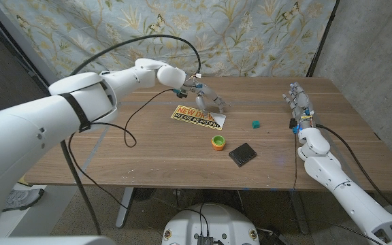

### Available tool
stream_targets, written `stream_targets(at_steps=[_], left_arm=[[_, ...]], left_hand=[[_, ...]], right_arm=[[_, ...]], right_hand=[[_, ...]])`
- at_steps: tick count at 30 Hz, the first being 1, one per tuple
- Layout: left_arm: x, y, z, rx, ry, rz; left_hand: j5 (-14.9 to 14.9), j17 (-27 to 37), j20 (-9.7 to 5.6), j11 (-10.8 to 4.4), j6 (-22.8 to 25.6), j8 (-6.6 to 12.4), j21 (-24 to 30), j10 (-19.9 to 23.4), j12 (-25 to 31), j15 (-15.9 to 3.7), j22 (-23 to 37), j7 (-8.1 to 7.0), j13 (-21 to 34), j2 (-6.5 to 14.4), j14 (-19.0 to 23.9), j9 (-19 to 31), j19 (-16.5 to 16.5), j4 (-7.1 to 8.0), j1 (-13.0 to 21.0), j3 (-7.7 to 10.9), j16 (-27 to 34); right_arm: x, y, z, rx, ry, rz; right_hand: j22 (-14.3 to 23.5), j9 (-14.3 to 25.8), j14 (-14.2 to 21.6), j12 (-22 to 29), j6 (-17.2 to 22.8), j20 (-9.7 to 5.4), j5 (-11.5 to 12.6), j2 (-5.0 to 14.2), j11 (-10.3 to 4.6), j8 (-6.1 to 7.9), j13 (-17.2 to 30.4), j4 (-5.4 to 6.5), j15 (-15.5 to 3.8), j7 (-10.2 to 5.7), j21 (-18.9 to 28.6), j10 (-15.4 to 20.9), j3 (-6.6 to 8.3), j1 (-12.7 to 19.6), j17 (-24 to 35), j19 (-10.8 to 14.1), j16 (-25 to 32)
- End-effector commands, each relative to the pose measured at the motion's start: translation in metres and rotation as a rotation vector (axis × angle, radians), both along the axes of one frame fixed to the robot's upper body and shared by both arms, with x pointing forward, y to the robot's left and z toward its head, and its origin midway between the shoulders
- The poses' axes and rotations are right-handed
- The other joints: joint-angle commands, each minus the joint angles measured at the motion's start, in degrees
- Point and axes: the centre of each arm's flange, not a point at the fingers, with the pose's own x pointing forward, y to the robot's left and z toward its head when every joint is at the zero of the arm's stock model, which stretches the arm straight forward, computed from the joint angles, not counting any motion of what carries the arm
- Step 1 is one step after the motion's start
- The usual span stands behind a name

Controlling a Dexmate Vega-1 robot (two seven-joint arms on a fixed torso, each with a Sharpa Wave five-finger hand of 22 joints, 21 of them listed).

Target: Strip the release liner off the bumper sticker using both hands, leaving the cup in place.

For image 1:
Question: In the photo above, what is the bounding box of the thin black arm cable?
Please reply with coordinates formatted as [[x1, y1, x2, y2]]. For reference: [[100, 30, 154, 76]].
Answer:
[[291, 133, 299, 193], [67, 88, 176, 210]]

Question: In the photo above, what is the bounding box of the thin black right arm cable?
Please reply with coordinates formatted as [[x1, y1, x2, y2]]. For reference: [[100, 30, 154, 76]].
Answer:
[[291, 133, 299, 193]]

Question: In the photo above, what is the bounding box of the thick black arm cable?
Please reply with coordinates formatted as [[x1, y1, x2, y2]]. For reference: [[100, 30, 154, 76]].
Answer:
[[314, 122, 392, 221], [59, 33, 202, 236]]

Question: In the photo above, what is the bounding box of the grey sneaker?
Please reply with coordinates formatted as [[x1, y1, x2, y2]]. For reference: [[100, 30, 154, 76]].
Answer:
[[3, 188, 46, 212]]

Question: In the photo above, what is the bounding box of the black power adapter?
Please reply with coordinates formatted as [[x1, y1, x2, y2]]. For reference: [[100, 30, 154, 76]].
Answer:
[[257, 227, 291, 245]]

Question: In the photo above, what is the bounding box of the floral printed backdrop cloth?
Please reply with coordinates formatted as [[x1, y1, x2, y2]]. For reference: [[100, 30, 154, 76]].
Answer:
[[0, 0, 338, 99]]

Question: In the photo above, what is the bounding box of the grey metal table leg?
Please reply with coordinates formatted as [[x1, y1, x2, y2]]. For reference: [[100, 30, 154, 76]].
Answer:
[[115, 186, 134, 228], [289, 190, 311, 235]]

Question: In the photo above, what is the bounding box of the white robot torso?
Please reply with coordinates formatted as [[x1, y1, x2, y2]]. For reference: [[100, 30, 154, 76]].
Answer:
[[161, 203, 261, 245]]

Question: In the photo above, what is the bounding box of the orange cup green inside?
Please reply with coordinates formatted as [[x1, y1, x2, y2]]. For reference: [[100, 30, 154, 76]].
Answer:
[[211, 135, 227, 152]]

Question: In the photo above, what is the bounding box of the black square textured pad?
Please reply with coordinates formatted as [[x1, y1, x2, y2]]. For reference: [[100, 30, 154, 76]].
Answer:
[[228, 142, 258, 168]]

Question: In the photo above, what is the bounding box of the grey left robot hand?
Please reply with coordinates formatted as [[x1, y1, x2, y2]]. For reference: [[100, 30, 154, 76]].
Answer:
[[182, 78, 227, 115]]

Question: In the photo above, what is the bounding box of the black backdrop stand pole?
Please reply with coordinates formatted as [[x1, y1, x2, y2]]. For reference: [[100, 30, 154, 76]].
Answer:
[[306, 0, 340, 78]]

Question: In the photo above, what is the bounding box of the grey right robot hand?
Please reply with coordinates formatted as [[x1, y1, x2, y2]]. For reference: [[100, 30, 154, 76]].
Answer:
[[282, 81, 316, 134]]

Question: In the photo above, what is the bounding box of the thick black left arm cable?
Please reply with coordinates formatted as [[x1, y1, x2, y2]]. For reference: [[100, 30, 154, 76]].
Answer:
[[59, 33, 202, 236]]

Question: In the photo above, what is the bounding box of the yellow bumper sticker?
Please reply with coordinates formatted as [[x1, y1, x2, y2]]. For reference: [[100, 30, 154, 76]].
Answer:
[[170, 105, 227, 131]]

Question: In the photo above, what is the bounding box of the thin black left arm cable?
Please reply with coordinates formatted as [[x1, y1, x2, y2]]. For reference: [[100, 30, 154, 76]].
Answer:
[[67, 88, 176, 210]]

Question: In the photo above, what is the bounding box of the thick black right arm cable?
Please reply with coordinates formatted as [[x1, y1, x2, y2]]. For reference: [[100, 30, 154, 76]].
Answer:
[[314, 122, 392, 221]]

